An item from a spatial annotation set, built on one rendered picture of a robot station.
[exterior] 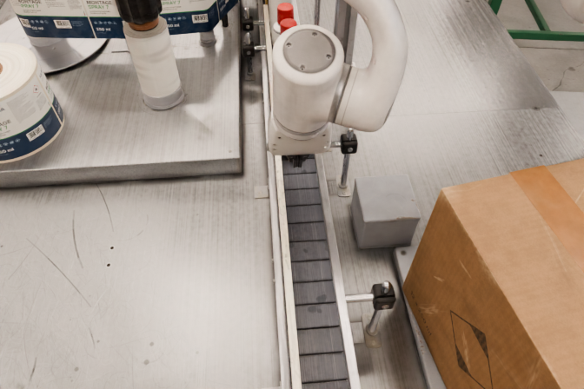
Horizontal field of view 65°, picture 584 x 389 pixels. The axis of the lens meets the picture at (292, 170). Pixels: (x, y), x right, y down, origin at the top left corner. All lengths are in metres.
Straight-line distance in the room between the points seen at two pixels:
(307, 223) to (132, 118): 0.46
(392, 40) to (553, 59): 2.55
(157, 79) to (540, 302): 0.79
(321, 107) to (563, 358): 0.36
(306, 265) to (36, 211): 0.54
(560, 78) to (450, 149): 1.91
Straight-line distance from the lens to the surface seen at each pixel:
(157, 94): 1.03
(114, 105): 1.11
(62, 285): 0.91
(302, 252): 0.79
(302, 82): 0.52
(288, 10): 0.95
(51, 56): 1.30
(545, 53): 3.09
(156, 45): 0.97
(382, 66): 0.55
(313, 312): 0.74
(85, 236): 0.95
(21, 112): 1.00
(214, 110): 1.03
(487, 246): 0.56
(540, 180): 0.65
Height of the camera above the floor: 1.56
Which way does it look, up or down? 49 degrees down
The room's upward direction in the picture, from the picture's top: straight up
